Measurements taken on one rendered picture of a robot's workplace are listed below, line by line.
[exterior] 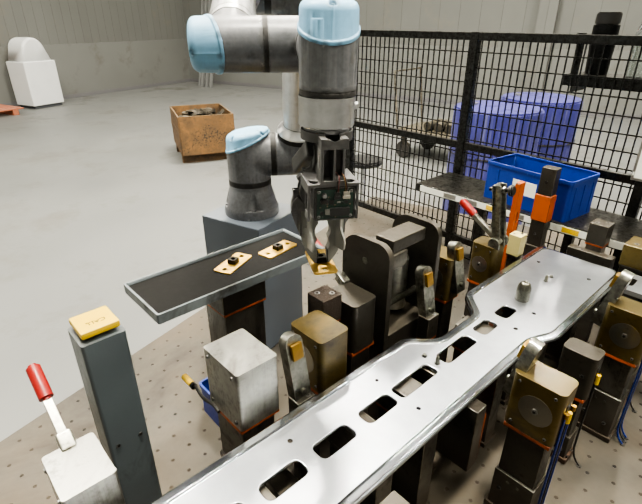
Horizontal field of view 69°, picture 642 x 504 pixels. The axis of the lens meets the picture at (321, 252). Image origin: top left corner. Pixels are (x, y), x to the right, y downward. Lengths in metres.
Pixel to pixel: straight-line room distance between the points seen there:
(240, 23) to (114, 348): 0.53
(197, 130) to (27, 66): 5.60
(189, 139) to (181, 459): 5.05
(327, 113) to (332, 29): 0.10
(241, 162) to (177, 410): 0.65
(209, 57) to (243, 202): 0.64
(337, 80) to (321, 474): 0.54
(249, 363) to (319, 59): 0.45
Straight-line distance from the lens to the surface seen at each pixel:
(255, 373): 0.76
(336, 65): 0.61
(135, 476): 1.03
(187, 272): 0.93
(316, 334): 0.86
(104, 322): 0.83
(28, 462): 1.33
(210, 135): 6.00
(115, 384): 0.88
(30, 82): 11.03
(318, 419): 0.82
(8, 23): 11.83
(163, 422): 1.29
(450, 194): 1.77
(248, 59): 0.71
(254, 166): 1.26
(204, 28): 0.71
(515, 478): 1.06
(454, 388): 0.91
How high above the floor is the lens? 1.59
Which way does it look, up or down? 26 degrees down
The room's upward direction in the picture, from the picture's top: straight up
